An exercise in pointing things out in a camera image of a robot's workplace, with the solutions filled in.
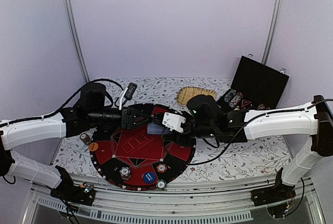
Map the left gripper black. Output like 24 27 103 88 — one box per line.
88 106 153 130

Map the round red black poker mat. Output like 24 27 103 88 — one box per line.
90 103 195 191

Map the orange big blind button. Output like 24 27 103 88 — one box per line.
88 142 98 152

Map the blue white poker chip stack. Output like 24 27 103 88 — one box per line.
119 166 131 181

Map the red white poker chip stack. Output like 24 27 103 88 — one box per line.
157 163 167 173

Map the multicolour chip stack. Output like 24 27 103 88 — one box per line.
79 133 91 145

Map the blue small blind button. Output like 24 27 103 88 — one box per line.
143 172 156 184

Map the green poker chip stack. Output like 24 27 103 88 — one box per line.
156 179 167 190

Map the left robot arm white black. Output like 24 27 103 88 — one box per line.
1 80 151 206

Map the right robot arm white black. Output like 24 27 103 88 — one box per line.
162 95 332 206

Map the woven bamboo tray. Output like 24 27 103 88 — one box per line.
176 86 217 106

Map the middle long chip row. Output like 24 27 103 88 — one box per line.
228 93 243 109

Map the red triangular all-in marker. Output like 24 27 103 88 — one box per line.
241 99 252 108

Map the black poker set case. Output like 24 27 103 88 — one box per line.
217 56 289 112

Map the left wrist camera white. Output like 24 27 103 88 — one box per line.
118 82 137 110

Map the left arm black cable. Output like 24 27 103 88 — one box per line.
0 78 125 128

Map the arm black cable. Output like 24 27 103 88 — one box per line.
161 100 333 166
0 78 125 128

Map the aluminium front rail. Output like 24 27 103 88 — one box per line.
28 174 321 222

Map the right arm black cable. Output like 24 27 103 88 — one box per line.
161 100 333 166

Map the aluminium frame post left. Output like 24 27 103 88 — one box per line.
63 0 90 83

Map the aluminium frame post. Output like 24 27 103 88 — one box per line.
63 0 90 83
261 0 283 65

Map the aluminium frame post right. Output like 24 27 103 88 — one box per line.
261 0 283 65

